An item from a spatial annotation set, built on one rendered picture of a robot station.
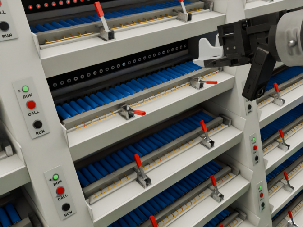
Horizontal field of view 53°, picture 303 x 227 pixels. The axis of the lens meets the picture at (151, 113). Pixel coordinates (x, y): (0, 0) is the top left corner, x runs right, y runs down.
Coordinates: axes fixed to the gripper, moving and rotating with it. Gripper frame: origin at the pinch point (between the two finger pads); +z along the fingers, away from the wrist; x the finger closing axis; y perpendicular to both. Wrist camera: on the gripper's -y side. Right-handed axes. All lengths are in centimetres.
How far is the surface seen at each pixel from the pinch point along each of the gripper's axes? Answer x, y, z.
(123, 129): 15.2, -12.4, 17.1
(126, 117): 13.2, -9.7, 17.2
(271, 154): -50, -49, 21
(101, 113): 18.1, -7.1, 20.8
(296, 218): -64, -89, 23
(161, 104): 1.5, -10.3, 17.5
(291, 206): -66, -85, 26
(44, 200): 38.7, -19.7, 16.6
